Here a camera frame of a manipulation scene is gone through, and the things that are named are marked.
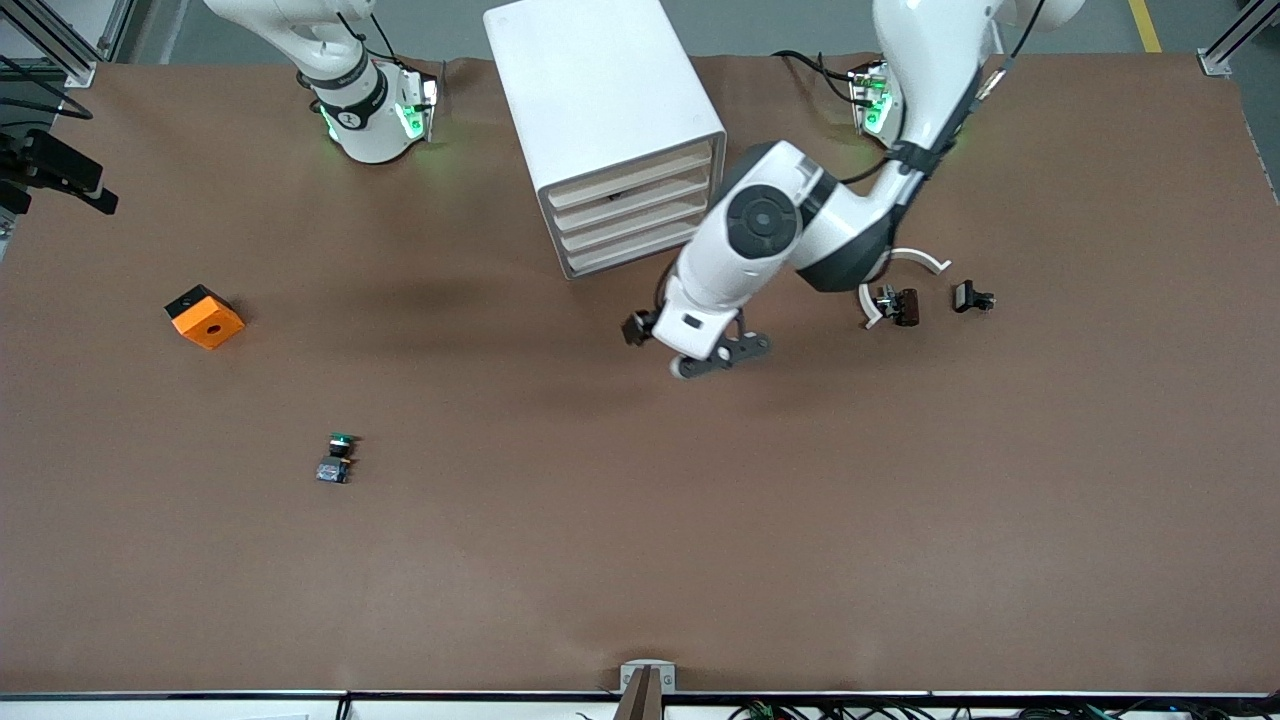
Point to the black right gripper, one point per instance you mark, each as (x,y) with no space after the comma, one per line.
(12,166)

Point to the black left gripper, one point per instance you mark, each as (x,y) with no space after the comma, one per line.
(637,328)

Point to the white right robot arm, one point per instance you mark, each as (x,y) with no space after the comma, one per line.
(350,120)

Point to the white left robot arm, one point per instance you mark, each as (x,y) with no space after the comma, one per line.
(850,220)

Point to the cream drawer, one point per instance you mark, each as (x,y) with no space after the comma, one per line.
(620,253)
(630,175)
(625,227)
(630,202)

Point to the white drawer cabinet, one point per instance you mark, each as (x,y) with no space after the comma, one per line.
(590,90)

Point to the orange box with hole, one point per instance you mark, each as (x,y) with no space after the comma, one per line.
(208,322)

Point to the brown component with metal screws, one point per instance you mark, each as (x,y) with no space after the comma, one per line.
(905,306)

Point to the white curved plastic part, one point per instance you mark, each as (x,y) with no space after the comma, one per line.
(925,258)

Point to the aluminium frame post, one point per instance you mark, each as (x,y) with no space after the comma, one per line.
(85,40)
(1228,50)

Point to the small black switch component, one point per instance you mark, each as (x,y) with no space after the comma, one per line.
(967,296)

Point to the metal bracket with post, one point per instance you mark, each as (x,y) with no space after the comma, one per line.
(645,690)

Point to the green push button switch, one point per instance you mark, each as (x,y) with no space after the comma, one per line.
(335,467)

